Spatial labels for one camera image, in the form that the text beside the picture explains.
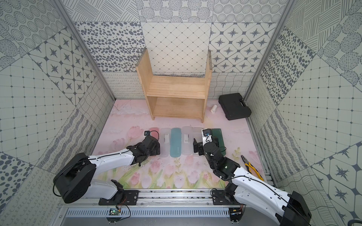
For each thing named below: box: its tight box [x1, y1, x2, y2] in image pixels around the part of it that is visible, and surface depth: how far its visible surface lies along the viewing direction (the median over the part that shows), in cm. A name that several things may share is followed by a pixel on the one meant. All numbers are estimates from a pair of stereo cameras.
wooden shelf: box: [135, 48, 213, 124], surface depth 95 cm
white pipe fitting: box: [210, 104, 218, 114], surface depth 113 cm
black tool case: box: [218, 92, 252, 121], surface depth 113 cm
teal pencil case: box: [170, 127, 182, 158], surface depth 97 cm
